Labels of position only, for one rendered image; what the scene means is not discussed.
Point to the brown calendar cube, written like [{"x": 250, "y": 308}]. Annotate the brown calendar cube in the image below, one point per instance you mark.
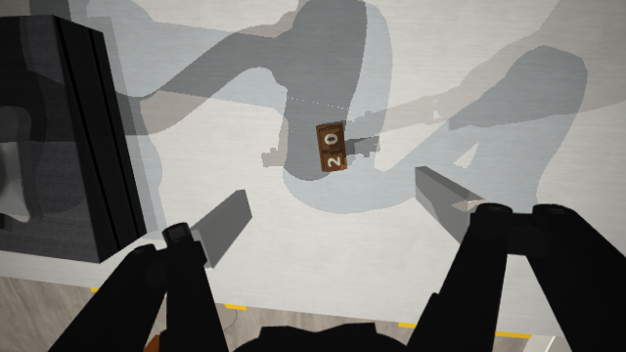
[
  {"x": 330, "y": 138},
  {"x": 333, "y": 160}
]

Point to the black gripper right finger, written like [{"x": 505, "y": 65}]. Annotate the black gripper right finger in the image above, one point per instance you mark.
[{"x": 583, "y": 276}]

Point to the brown wooden tray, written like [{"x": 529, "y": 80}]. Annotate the brown wooden tray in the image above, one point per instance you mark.
[{"x": 318, "y": 128}]

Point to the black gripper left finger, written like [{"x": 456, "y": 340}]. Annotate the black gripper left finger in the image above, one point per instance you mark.
[{"x": 120, "y": 315}]

